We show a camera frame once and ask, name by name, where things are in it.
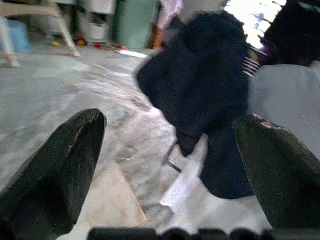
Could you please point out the pink hanging garment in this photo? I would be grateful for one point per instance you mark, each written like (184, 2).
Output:
(170, 12)

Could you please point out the white drawer trolley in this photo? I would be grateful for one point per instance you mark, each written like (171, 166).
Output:
(100, 30)

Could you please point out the white hanging garment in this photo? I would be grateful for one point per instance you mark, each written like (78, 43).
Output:
(220, 212)

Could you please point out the black hanging garment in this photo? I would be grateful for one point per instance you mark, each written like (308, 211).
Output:
(200, 87)

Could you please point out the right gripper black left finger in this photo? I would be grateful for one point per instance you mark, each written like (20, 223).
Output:
(50, 180)

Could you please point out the white beige baby high chair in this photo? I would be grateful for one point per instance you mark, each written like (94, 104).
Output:
(67, 37)

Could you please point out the small yellow toy block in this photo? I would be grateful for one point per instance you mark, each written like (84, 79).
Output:
(56, 43)

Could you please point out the light blue plastic box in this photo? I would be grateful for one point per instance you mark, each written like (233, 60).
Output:
(18, 35)

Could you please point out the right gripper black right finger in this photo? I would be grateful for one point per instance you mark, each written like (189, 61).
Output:
(287, 180)

